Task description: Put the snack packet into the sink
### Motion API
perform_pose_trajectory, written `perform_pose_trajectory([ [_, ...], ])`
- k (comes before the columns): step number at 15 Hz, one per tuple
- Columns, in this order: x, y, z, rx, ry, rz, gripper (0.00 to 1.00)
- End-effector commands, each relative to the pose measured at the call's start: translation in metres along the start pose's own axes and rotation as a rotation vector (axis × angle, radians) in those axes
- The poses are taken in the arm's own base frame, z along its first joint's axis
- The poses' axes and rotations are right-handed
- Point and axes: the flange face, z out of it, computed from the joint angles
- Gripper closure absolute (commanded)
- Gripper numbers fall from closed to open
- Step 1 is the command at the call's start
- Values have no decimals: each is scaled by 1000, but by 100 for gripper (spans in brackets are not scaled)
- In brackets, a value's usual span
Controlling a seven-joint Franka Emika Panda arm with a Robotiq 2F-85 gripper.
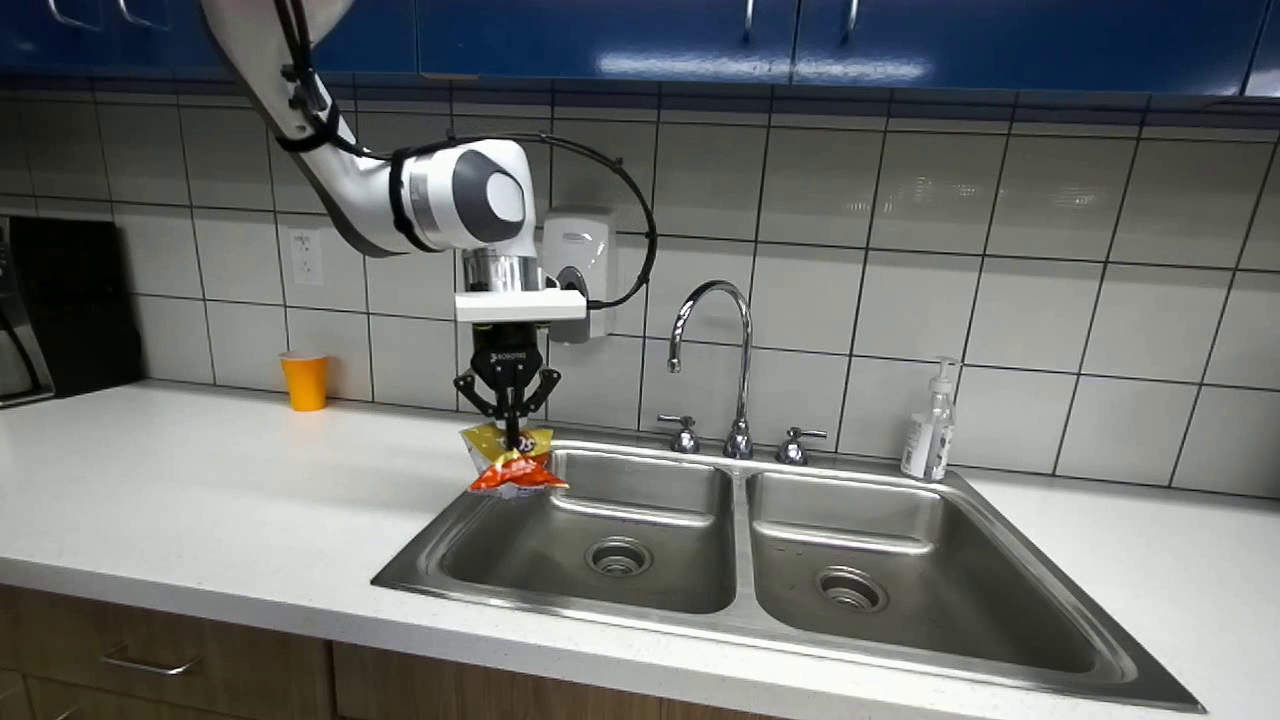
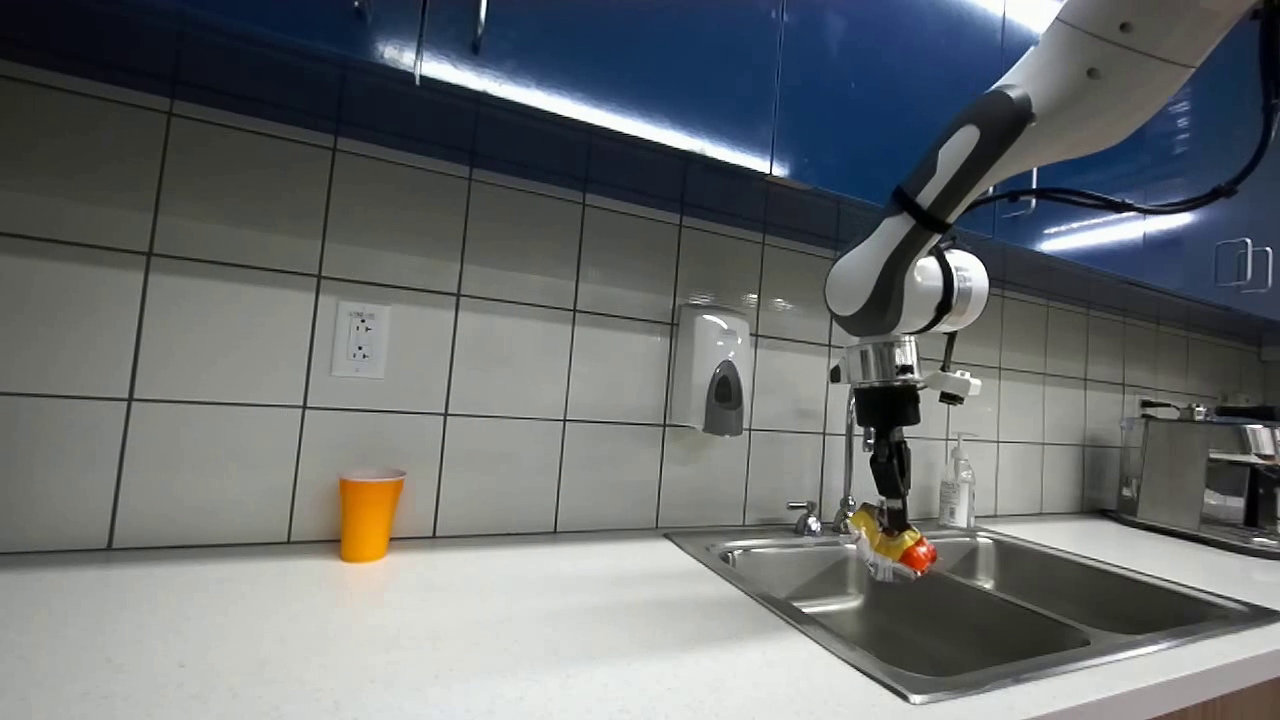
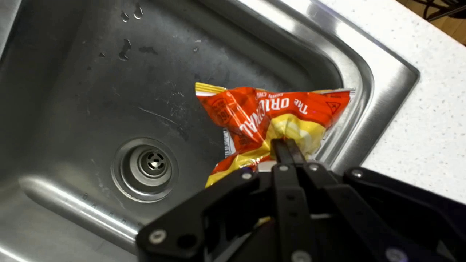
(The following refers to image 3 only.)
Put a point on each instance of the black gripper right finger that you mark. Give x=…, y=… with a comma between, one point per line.
x=390, y=219

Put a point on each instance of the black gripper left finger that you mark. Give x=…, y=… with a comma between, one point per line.
x=202, y=225

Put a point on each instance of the red yellow snack packet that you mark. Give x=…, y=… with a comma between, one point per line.
x=255, y=116

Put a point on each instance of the stainless steel double sink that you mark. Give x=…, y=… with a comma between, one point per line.
x=100, y=129

